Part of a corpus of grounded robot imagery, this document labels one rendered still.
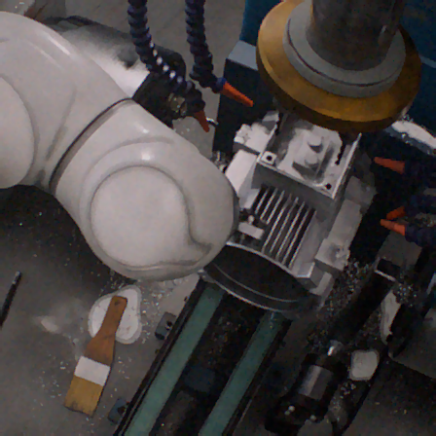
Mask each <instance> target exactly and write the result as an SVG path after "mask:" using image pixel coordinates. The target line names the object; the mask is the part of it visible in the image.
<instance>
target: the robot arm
mask: <svg viewBox="0 0 436 436"><path fill-rule="evenodd" d="M223 173H224V172H223V171H220V170H219V169H218V168H217V167H215V165H214V164H213V163H212V162H211V161H210V160H208V159H207V158H206V157H204V156H203V155H201V154H200V150H199V149H197V148H196V146H194V145H193V144H192V143H190V142H189V141H187V140H186V139H185V138H183V137H182V136H180V135H179V134H178V133H176V132H175V131H174V130H172V129H171V128H170V127H168V126H167V125H165V124H164V123H161V122H160V121H159V120H158V119H156V118H155V117H154V116H152V115H151V114H150V113H149V112H148V111H146V110H144V109H143V108H141V107H140V106H139V105H138V104H137V103H136V102H135V101H133V100H131V98H130V97H129V96H128V95H127V94H126V93H125V92H124V91H122V90H121V89H120V87H119V85H118V84H116V82H115V81H114V80H113V79H112V76H110V75H109V74H108V73H107V72H106V71H105V70H103V69H102V68H101V67H100V66H99V65H97V64H96V63H95V61H94V60H93V59H91V58H89V56H88V55H87V54H84V53H83V52H82V50H79V49H78V48H77V47H75V46H74V45H73V44H71V43H70V42H68V41H67V40H66V39H65V38H62V36H60V35H59V34H58V33H55V32H54V31H53V30H51V29H49V28H48V27H47V26H45V25H43V24H41V23H39V22H38V21H35V20H32V19H30V18H25V17H23V16H21V15H16V14H12V13H8V12H0V189H3V188H7V187H11V186H13V185H16V184H22V185H28V186H32V185H34V184H36V183H39V184H41V185H42V186H44V187H45V188H46V189H47V190H48V191H50V192H51V194H52V195H53V196H54V197H55V198H56V199H58V201H59V202H60V203H61V204H62V205H63V206H64V207H65V208H66V210H67V212H68V213H69V214H70V215H71V216H72V218H73V219H74V220H75V221H76V223H77V224H78V226H79V229H80V230H81V232H82V234H83V235H84V238H85V239H86V241H87V243H88V245H89V246H90V248H91V249H92V251H93V252H94V253H95V254H96V255H97V256H98V257H99V258H100V259H101V260H102V261H103V262H104V264H105V265H107V266H108V267H109V268H111V269H112V270H114V271H116V272H118V273H121V274H123V275H126V276H128V278H132V279H135V280H141V281H166V280H172V279H176V278H179V277H182V276H186V275H188V274H191V273H194V272H196V271H197V270H199V269H202V268H203V267H205V266H206V265H207V264H209V263H210V262H211V261H212V260H213V258H214V257H215V256H217V255H218V253H219V252H220V251H221V249H222V248H223V246H225V243H226V242H227V241H228V240H229V239H230V237H232V236H236V235H239V237H240V238H242V239H244V240H247V241H248V242H249V243H250V245H251V246H253V247H254V246H255V247H256V246H257V247H258V246H259V243H261V240H262V238H263V236H264V234H265V232H266V230H267V227H268V225H269V224H267V223H266V221H265V220H261V219H259V218H258V216H257V214H256V213H255V212H254V211H253V210H252V208H250V207H244V208H243V209H242V210H241V207H239V204H238V202H239V199H240V197H238V196H237V194H236V189H235V187H234V184H233V183H232V181H230V180H229V178H228V177H227V176H226V175H225V174H223Z"/></svg>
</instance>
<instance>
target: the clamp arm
mask: <svg viewBox="0 0 436 436"><path fill-rule="evenodd" d="M401 271H402V267H401V266H399V265H397V264H395V263H394V262H392V261H390V260H388V259H387V258H384V257H383V256H380V257H378V260H377V262H376V263H375V264H374V265H373V267H372V268H371V270H370V271H369V273H368V274H367V276H366V277H365V279H364V280H363V282H362V283H361V285H360V286H359V288H358V289H357V291H356V292H355V294H354V295H353V297H352V298H351V300H350V301H349V304H348V305H347V307H346V308H345V310H344V312H343V313H342V315H341V316H340V318H339V319H338V321H337V322H336V324H335V325H334V327H333V328H332V330H331V331H330V333H329V334H328V335H327V337H326V339H325V341H324V345H326V347H327V346H329V344H330V342H333V343H332V344H331V347H332V348H336V346H337V345H338V344H339V347H338V349H337V350H339V352H344V351H345V349H346V348H347V347H348V345H349V344H350V343H351V342H352V340H353V339H354V338H355V337H356V335H357V334H358V333H359V331H360V330H361V329H362V328H363V326H364V325H365V324H366V323H367V321H368V320H369V319H370V317H371V316H372V315H373V314H374V312H375V311H376V310H377V309H378V307H379V306H380V305H381V303H382V301H383V299H384V298H385V297H386V296H387V294H388V293H389V292H390V291H391V289H392V288H393V287H394V285H395V284H396V283H397V282H398V280H399V277H400V273H401ZM342 347H343V348H342Z"/></svg>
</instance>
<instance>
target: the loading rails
mask: <svg viewBox="0 0 436 436"><path fill-rule="evenodd" d="M205 285H206V287H204V286H205ZM208 287H209V288H208ZM211 287H215V288H218V289H220V290H221V291H219V292H218V291H217V292H214V291H215V290H214V289H215V288H214V289H213V288H211ZM206 288H208V289H206ZM225 292H226V293H225ZM221 295H222V297H223V300H222V297H220V296H221ZM232 295H234V294H231V293H229V294H227V290H225V289H224V290H223V291H222V288H221V286H220V285H218V284H217V283H215V282H214V283H213V286H212V283H207V282H206V281H204V280H203V279H202V278H201V277H200V276H199V278H198V280H197V282H196V283H195V285H194V287H193V289H192V291H191V293H190V294H189V296H186V297H185V299H184V301H185V304H184V305H183V307H182V309H181V310H180V312H179V314H178V315H177V316H176V315H174V314H171V313H169V312H167V311H166V312H165V313H164V314H163V317H162V319H161V320H160V322H159V324H158V326H157V328H156V329H155V330H156V331H155V336H156V337H157V338H159V339H161V340H163V344H162V345H161V346H160V348H159V349H156V350H155V353H154V354H156V355H155V359H154V360H153V362H152V363H151V365H150V367H149V369H148V370H147V372H146V373H145V375H144V377H143V378H144V379H143V380H142V382H141V383H140V385H139V386H138V387H137V389H136V391H135V393H134V395H133V397H132V399H131V400H130V401H129V402H128V401H126V400H124V399H123V398H121V397H119V398H118V400H116V402H115V404H114V406H113V408H112V410H111V412H110V413H109V415H108V416H107V417H108V418H109V420H111V421H112V422H114V423H116V424H117V427H116V428H115V430H114V432H113V433H112V435H111V436H155V435H156V434H157V432H158V429H159V428H160V426H161V424H162V423H163V421H164V419H165V417H166V415H167V412H168V411H169V409H170V407H171V406H172V404H173V402H174V400H175V399H176V397H177V395H178V393H179V392H180V391H181V389H182V390H184V391H186V392H188V393H190V394H193V395H195V396H197V397H198V398H200V399H202V400H204V401H206V402H208V403H210V404H212V405H215V406H214V408H213V410H212V412H211V413H210V415H209V417H208V419H207V420H206V422H205V424H204V426H203V427H202V429H201V431H200V433H199V435H198V436H233V434H234V432H235V430H236V427H237V426H238V424H239V422H240V421H241V420H242V418H243V416H244V414H245V412H246V411H247V409H248V407H249V405H250V403H251V402H252V400H254V401H256V400H257V398H258V396H256V395H255V393H256V392H257V390H258V388H259V386H262V387H264V388H266V389H268V390H272V391H274V392H276V393H279V392H280V390H281V388H282V387H283V385H284V384H285V382H286V380H287V377H288V375H289V373H290V371H291V370H290V369H288V368H286V367H284V366H282V365H280V364H276V363H274V362H273V360H274V358H275V356H276V354H277V352H278V350H279V348H280V347H281V346H282V347H285V346H286V344H287V342H285V341H284V340H285V338H286V336H287V334H288V332H289V330H290V328H291V326H292V324H293V321H294V320H289V319H286V318H285V317H284V316H283V315H282V314H281V313H280V312H278V311H275V312H274V313H273V314H276V315H275V316H274V317H272V313H271V312H270V310H269V309H267V310H266V312H265V314H264V316H263V318H262V320H261V322H260V324H259V325H258V327H257V329H256V331H255V332H254V334H253V336H252V338H251V340H250V342H249V344H248V346H247V348H246V350H245V352H244V353H243V354H242V356H241V357H240V359H239V361H238V363H237V364H236V367H235V369H234V371H233V373H232V375H231V377H230V378H227V377H225V376H223V375H221V374H219V373H217V372H215V371H213V370H211V369H209V368H206V367H204V366H202V365H201V364H199V363H197V360H198V358H199V356H200V353H201V351H202V350H203V348H204V345H205V344H206V343H207V341H208V339H209V337H210V335H211V333H212V331H213V329H215V327H216V326H217V324H218V322H219V320H220V318H221V316H222V314H223V312H224V310H225V308H226V306H227V304H228V303H229V301H230V299H231V297H232ZM207 296H208V298H209V299H210V298H211V296H212V298H213V300H215V298H217V300H215V301H212V300H211V299H210V301H211V302H209V301H208V299H207V298H206V297H207ZM220 298H221V301H220V303H219V300H220ZM271 317H272V319H271ZM274 319H279V320H274ZM285 319H286V321H285ZM284 321H285V323H284ZM269 323H270V324H269ZM271 323H272V324H273V326H272V325H271ZM277 323H278V324H277ZM283 323H284V325H283ZM276 324H277V325H276ZM278 325H280V326H279V327H278ZM282 325H283V327H282ZM271 326H272V327H271ZM275 326H277V327H276V328H274V327H275ZM270 327H271V328H272V329H270ZM281 327H282V329H281V331H280V330H279V329H280V328H281ZM273 328H274V329H273ZM278 330H279V331H280V333H279V331H278ZM278 334H279V335H278ZM274 342H275V343H274ZM271 347H272V349H271ZM270 349H271V351H270ZM269 351H270V352H269ZM268 352H269V354H268ZM267 354H268V356H267ZM266 357H267V358H266ZM265 359H266V360H265ZM264 361H265V362H264ZM263 363H264V364H263ZM262 365H263V366H262ZM261 367H262V368H261ZM260 369H261V370H260ZM259 370H260V371H259ZM258 371H259V372H258ZM257 373H258V374H257ZM256 374H257V376H256ZM255 376H256V378H255ZM254 378H255V380H254ZM253 380H254V381H253ZM250 385H251V386H250ZM249 387H250V388H249ZM248 389H249V390H248ZM247 391H248V393H247ZM246 393H247V395H246ZM245 395H246V396H245ZM244 396H245V398H244ZM243 398H244V400H243ZM242 400H243V402H242ZM241 402H242V404H241ZM240 404H241V405H240ZM235 415H236V416H235ZM234 417H235V418H234ZM233 418H234V419H233ZM232 419H233V421H232ZM231 421H232V423H231ZM230 423H231V425H230ZM229 425H230V426H229ZM228 427H229V428H228ZM227 429H228V430H227ZM225 432H226V433H225ZM224 434H225V435H224Z"/></svg>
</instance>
